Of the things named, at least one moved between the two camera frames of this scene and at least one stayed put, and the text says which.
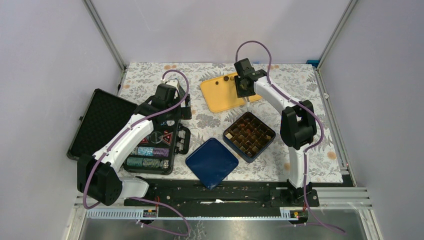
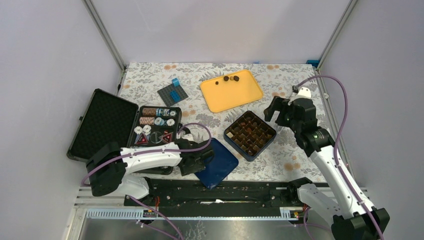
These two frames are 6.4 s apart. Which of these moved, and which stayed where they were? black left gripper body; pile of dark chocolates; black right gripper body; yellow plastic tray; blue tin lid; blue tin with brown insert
Moved: black left gripper body; black right gripper body
Stayed: yellow plastic tray; pile of dark chocolates; blue tin lid; blue tin with brown insert
